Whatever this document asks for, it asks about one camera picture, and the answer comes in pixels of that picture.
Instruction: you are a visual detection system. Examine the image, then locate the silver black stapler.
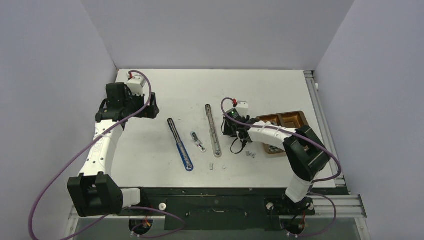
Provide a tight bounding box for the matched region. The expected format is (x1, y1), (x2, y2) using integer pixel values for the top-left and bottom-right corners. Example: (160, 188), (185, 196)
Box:
(205, 104), (222, 158)

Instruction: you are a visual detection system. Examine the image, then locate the light blue staple box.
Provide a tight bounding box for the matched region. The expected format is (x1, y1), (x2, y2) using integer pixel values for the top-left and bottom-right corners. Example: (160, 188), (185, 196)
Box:
(190, 131), (206, 153)

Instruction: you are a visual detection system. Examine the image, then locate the blue stapler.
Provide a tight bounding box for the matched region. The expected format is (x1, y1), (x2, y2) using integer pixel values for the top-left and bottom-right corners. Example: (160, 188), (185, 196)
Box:
(167, 118), (194, 172)

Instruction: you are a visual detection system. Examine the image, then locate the brown plastic divided tray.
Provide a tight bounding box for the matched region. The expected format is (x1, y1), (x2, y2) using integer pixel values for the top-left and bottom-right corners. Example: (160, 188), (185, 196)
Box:
(256, 111), (309, 155)

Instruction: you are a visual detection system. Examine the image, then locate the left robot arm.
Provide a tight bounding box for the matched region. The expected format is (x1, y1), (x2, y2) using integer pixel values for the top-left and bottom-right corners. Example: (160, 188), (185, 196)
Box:
(67, 77), (160, 217)

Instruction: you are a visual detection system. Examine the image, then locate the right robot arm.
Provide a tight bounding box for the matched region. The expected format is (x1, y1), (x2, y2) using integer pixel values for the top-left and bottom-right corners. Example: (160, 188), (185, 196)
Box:
(223, 108), (330, 214)

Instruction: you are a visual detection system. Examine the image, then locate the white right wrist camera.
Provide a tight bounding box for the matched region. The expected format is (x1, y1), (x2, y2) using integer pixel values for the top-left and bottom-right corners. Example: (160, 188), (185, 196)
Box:
(235, 101), (249, 112)

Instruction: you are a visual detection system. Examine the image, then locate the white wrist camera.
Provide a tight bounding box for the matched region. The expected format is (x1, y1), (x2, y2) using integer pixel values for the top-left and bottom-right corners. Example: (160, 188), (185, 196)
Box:
(125, 75), (147, 97)
(235, 101), (249, 112)

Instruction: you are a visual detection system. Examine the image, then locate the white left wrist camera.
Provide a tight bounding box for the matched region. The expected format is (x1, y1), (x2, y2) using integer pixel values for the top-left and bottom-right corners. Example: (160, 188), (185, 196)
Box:
(125, 75), (147, 97)

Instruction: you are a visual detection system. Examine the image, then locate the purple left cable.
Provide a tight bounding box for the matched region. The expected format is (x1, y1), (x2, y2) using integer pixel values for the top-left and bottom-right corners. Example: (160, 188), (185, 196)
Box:
(27, 70), (186, 240)

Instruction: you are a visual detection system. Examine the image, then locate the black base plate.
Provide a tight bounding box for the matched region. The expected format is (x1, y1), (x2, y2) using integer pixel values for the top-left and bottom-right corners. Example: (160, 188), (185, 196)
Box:
(82, 187), (350, 232)

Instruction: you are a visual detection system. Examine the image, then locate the aluminium frame rail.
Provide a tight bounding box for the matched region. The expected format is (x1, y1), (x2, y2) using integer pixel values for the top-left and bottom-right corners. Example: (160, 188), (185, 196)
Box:
(67, 70), (369, 221)

